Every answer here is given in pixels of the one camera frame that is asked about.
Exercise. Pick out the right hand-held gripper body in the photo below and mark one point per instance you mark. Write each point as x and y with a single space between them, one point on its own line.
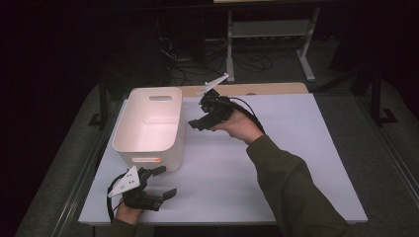
219 107

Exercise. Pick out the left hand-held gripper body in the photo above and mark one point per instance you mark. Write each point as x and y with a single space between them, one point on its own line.
131 180

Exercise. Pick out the white plastic bin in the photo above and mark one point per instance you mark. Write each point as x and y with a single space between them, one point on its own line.
150 131

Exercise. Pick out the person's right hand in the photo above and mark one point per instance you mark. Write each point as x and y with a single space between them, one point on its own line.
242 126

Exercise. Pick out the person's left hand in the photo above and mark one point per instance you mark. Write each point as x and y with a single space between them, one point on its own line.
127 214

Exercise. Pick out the white table board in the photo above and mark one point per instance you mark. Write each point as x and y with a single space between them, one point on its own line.
217 164

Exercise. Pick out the wooden table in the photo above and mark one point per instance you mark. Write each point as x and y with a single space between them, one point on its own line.
263 89

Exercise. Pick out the black floor stand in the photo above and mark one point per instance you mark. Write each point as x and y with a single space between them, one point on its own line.
103 102
377 98

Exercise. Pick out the grey metal stand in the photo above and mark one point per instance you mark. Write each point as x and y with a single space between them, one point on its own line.
268 29

